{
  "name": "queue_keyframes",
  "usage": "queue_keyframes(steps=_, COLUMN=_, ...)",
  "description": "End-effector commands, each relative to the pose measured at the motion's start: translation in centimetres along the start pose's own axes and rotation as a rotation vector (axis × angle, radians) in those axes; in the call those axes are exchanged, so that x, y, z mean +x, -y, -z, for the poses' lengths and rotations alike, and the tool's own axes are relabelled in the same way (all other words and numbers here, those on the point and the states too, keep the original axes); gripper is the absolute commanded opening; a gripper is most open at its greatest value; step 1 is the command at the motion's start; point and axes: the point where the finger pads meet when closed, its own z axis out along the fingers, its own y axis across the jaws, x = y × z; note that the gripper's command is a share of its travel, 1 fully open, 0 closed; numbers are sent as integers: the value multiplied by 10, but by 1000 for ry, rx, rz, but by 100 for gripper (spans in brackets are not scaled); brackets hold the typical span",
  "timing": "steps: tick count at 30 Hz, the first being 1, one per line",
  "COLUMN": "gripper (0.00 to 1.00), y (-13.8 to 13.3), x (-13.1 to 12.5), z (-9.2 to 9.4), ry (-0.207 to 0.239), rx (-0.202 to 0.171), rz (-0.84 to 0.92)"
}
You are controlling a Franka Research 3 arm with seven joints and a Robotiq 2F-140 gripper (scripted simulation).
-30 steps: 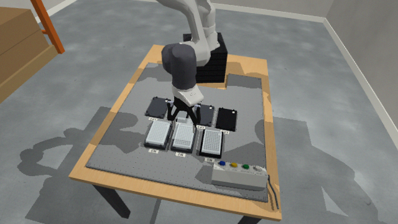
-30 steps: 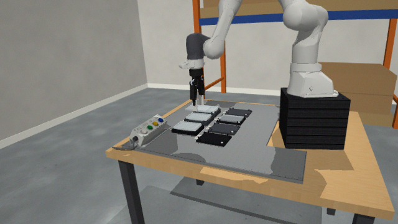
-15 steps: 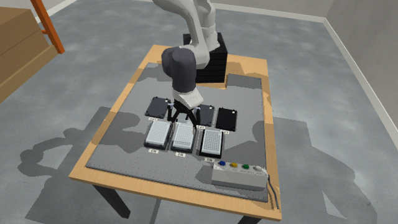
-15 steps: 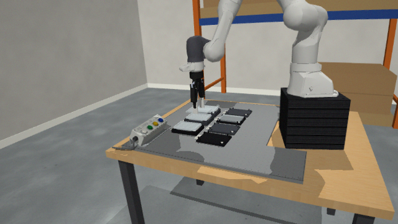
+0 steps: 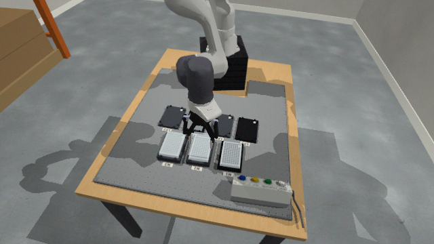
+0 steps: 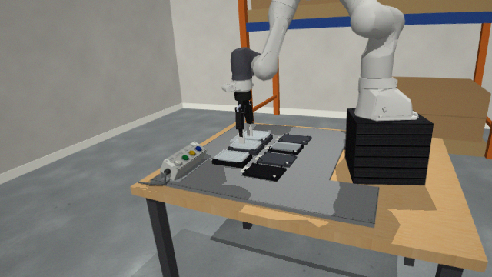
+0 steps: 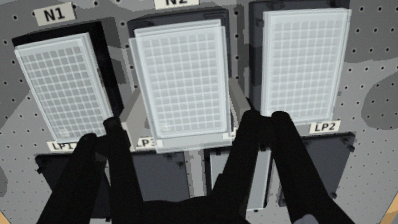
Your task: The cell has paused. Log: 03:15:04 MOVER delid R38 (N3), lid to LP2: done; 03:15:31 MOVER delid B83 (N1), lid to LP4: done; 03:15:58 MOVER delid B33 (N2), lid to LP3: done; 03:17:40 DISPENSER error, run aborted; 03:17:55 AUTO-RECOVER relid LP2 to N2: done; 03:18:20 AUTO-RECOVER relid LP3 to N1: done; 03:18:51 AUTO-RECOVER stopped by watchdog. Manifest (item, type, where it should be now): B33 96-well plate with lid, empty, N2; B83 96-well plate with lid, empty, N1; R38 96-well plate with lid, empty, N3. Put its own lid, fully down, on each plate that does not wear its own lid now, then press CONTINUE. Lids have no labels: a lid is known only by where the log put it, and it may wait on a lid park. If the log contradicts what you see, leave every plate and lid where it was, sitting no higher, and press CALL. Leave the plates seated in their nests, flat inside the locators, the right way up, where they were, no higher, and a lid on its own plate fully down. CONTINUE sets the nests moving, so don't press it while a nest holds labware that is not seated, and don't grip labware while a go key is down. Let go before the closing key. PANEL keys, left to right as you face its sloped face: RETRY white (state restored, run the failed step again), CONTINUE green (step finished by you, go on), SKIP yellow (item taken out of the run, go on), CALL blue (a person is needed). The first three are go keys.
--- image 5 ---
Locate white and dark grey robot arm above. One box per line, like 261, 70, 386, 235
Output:
164, 0, 240, 122

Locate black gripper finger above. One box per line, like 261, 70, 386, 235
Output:
201, 118, 218, 149
182, 114, 198, 146

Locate grey button panel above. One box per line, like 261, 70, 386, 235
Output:
230, 174, 304, 228

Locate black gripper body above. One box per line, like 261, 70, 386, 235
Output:
189, 111, 211, 126

